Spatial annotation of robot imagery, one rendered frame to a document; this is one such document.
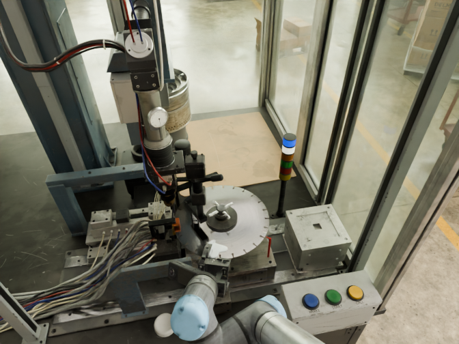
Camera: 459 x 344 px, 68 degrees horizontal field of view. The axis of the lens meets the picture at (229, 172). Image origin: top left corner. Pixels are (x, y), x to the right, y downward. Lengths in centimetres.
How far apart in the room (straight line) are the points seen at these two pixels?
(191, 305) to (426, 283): 188
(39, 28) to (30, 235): 80
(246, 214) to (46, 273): 77
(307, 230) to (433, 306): 126
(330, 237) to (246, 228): 30
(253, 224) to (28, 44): 96
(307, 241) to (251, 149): 73
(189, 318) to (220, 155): 114
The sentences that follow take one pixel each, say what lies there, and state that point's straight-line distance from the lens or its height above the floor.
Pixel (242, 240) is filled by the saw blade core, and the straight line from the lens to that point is 112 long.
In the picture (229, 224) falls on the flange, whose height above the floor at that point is 96.
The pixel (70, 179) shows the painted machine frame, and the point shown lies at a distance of 132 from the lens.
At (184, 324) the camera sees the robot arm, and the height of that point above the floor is 119.
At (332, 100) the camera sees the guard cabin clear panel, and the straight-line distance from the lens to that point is 132.
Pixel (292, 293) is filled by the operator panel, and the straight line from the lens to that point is 110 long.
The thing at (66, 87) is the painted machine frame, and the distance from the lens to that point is 145.
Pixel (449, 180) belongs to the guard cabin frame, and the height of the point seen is 135.
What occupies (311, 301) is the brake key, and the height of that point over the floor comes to 91.
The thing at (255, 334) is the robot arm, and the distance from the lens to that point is 79.
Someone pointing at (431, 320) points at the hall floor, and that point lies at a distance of 230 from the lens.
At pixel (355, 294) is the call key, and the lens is 113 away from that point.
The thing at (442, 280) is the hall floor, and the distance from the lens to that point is 248.
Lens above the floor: 185
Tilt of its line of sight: 42 degrees down
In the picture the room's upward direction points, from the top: 1 degrees counter-clockwise
